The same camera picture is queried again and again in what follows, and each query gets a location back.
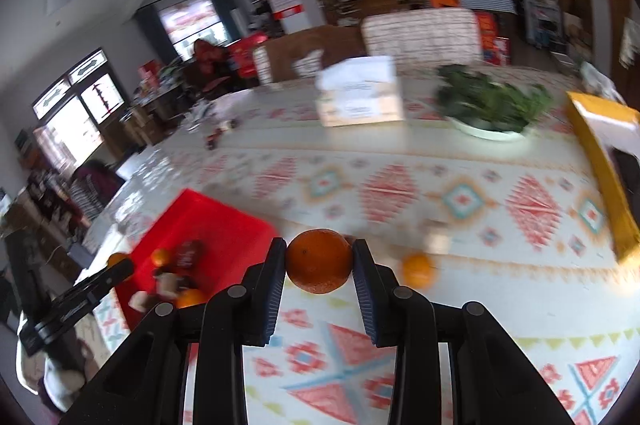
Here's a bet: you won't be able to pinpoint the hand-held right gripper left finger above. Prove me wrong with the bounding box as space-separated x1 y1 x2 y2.
60 237 288 425

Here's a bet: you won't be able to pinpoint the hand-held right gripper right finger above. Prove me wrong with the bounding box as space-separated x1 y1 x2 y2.
351 239 576 425

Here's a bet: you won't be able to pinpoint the large red date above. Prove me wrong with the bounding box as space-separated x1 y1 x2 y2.
170 240 206 271

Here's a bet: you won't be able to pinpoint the red gift box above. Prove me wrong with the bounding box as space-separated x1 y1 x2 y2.
230 34 268 76

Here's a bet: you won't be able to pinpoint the white cardboard box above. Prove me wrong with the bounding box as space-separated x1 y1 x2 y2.
315 56 405 127

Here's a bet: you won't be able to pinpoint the red plastic box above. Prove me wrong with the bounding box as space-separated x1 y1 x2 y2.
114 188 279 331

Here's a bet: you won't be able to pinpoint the window with teal curtains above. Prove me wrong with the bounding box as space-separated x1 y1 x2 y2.
137 0 236 60

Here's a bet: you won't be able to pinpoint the yellow cardboard box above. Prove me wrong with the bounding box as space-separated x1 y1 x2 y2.
566 91 640 263

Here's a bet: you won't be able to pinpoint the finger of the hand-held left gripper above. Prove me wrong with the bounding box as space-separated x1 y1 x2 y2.
75 261 135 306

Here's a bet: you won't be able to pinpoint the patterned tablecloth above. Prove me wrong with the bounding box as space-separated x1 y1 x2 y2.
75 60 640 425

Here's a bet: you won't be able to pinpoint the window with decorated panes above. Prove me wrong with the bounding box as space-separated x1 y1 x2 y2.
32 49 126 160

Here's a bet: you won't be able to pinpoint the person's left forearm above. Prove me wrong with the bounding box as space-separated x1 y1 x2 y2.
17 340 96 413

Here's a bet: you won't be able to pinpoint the white plate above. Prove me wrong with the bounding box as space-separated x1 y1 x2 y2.
447 115 536 140

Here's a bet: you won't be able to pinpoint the green leafy vegetables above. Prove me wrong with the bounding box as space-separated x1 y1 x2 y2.
436 65 553 133

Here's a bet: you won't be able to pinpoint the dark red bouquet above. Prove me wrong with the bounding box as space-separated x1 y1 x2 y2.
192 39 231 80

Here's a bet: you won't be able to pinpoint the large orange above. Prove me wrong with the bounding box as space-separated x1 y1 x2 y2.
285 229 354 296

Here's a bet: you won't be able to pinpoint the white patterned chair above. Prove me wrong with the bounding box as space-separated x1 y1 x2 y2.
361 9 483 68

